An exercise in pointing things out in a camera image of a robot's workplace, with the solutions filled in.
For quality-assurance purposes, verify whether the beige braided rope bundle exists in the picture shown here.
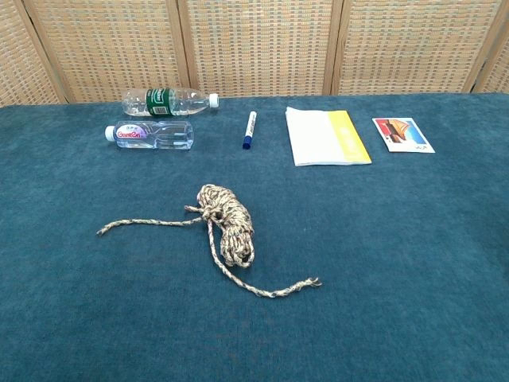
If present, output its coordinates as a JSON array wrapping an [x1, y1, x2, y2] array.
[[96, 183, 323, 299]]

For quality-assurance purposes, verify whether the blue white marker pen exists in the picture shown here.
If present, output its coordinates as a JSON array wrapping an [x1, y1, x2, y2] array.
[[242, 111, 258, 151]]

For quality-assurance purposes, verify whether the white and yellow booklet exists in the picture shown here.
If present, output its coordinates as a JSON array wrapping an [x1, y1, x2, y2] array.
[[285, 106, 373, 167]]

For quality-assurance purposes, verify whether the Ganten clear water bottle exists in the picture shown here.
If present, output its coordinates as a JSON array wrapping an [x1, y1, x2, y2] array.
[[104, 120, 195, 151]]

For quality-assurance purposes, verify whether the blue felt table cover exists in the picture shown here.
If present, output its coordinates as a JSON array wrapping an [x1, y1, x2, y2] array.
[[0, 92, 509, 382]]

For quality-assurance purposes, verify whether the green label water bottle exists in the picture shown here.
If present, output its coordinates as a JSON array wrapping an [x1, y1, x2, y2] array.
[[121, 87, 220, 118]]

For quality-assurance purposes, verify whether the woven rattan screen panel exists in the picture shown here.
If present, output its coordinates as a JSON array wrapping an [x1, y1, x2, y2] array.
[[472, 11, 509, 95], [332, 0, 509, 96], [21, 0, 191, 103], [0, 0, 67, 107], [177, 0, 343, 99]]

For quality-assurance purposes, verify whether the colourful picture card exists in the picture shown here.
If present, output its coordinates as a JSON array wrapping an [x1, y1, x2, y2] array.
[[371, 117, 436, 154]]

